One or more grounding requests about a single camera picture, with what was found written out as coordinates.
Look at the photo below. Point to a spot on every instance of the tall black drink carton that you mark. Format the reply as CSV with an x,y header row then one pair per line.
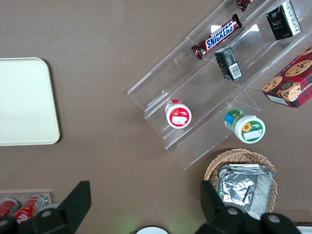
x,y
284,20

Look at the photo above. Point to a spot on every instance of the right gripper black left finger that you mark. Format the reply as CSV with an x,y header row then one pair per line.
x,y
68,212

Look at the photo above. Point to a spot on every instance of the small black drink carton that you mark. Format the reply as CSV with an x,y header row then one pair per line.
x,y
228,63

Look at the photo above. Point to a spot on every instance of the red cola can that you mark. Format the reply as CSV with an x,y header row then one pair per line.
x,y
26,207
7,207

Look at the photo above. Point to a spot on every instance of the woven wicker basket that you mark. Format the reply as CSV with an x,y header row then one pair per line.
x,y
243,156

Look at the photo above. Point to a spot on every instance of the clear acrylic tiered display stand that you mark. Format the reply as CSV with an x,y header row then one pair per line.
x,y
156,83

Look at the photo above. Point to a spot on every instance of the red lid white jar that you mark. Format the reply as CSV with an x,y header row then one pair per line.
x,y
178,116

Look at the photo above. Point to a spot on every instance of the Snickers chocolate bar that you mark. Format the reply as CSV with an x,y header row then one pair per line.
x,y
219,36

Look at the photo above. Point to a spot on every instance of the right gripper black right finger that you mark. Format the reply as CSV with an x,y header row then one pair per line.
x,y
229,221

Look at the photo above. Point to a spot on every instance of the red plaid cookie box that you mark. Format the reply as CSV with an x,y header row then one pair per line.
x,y
292,80

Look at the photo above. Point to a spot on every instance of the cream plastic tray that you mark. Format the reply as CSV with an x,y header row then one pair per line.
x,y
24,102

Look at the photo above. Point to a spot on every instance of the clear acrylic can holder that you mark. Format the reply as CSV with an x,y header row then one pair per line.
x,y
46,198

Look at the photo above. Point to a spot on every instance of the white round object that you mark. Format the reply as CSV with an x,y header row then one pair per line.
x,y
152,230

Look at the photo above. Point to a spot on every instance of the foil-backed sandwich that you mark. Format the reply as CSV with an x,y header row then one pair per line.
x,y
237,187

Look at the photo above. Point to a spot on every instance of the green lid sunflower jar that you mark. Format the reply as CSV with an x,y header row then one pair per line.
x,y
248,128

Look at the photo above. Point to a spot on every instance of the dark red candy bar wrapper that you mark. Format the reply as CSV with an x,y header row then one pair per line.
x,y
243,3

